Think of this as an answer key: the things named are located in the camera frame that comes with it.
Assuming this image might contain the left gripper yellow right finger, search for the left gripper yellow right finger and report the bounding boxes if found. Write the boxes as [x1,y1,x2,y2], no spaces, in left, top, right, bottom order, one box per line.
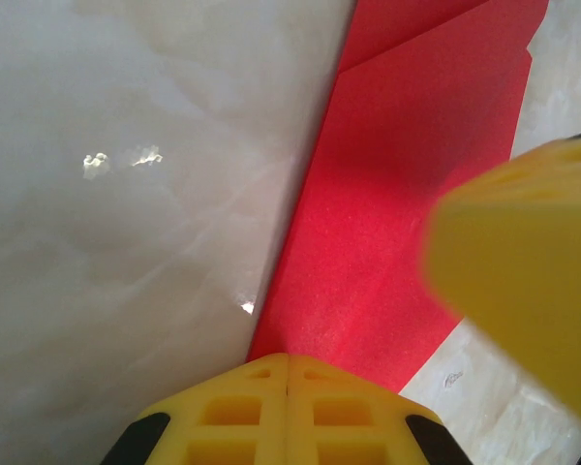
[286,355,474,465]

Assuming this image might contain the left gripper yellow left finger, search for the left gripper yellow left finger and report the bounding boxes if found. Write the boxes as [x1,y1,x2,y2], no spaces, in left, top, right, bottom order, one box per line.
[101,352,290,465]

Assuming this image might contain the red paper sheet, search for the red paper sheet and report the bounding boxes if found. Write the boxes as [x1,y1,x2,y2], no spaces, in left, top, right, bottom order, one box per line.
[245,0,551,394]

